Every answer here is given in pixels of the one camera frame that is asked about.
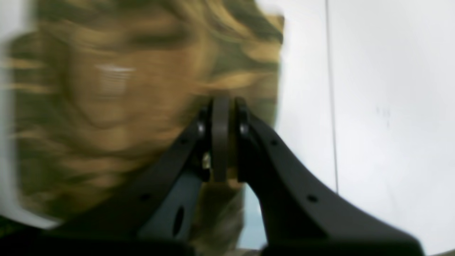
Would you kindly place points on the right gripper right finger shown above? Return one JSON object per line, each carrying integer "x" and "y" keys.
{"x": 301, "y": 215}

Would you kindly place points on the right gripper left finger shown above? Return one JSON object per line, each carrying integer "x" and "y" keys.
{"x": 152, "y": 216}

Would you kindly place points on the camouflage t-shirt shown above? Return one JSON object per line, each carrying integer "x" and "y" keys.
{"x": 101, "y": 88}

